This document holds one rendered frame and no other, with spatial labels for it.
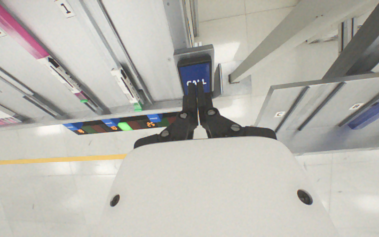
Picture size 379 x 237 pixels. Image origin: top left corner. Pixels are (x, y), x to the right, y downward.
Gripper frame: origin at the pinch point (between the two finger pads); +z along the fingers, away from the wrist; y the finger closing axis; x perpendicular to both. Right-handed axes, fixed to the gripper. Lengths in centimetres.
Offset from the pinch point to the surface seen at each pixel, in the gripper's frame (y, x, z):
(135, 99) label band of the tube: -11.1, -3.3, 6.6
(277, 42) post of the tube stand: 23.5, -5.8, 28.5
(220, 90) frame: 3.5, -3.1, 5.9
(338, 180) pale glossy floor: 104, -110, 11
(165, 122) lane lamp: -9.6, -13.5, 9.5
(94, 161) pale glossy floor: -111, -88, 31
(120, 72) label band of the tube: -10.8, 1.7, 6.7
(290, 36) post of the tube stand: 23.5, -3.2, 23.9
